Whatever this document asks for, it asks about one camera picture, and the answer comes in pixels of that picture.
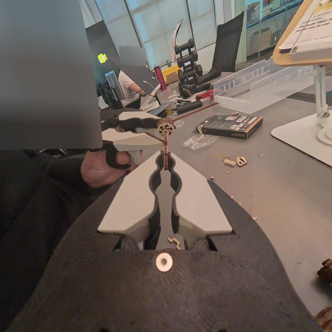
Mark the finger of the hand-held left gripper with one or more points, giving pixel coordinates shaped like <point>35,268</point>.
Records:
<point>137,115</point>
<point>129,138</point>

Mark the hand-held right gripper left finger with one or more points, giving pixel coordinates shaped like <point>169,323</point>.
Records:
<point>129,207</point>

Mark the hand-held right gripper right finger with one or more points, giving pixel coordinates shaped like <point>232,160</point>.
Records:
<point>202,207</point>

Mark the wooden wheel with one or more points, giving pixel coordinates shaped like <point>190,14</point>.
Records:
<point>166,127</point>

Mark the black model kit box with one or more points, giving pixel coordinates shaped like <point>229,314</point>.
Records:
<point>228,127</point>

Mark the wooden model buggy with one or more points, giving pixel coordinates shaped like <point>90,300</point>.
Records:
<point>325,271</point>

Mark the person's left hand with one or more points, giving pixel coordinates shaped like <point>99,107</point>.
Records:
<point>96,171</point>

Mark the plaid chair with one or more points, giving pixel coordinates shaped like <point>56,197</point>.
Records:
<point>109,98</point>

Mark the black panel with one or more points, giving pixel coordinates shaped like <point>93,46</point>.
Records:
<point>145,77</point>

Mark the zigzag wooden part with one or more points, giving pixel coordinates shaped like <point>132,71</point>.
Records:
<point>173,240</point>

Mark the red water bottle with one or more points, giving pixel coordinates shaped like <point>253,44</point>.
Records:
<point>161,77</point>

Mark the small cream cylinder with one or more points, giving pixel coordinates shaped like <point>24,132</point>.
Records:
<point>230,163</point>

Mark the black headphones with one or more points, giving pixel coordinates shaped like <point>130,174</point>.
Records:
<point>185,90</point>

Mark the yellow bin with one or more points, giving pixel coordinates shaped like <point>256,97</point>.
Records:
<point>171,72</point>

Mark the oval wooden part with holes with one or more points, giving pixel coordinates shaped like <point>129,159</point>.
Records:
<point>237,161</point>

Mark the clear plastic bag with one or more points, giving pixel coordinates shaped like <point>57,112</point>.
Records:
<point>199,142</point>

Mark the long brown wooden stick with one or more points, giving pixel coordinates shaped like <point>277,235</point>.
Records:
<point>207,107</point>

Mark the rack of black dumbbells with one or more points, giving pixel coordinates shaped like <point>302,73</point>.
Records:
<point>188,62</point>

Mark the white paper tag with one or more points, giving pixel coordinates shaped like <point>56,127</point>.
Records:
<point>178,31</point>

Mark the black office chair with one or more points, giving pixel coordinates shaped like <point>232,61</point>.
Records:
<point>228,46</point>

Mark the person's black-clothed body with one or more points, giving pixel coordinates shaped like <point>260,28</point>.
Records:
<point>26,259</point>

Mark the clear plastic bin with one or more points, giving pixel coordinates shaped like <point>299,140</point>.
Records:
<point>259,88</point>

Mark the printed instruction sheet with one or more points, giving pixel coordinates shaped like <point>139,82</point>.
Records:
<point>316,26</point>

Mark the silver metal frame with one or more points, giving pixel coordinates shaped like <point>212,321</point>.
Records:
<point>112,80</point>

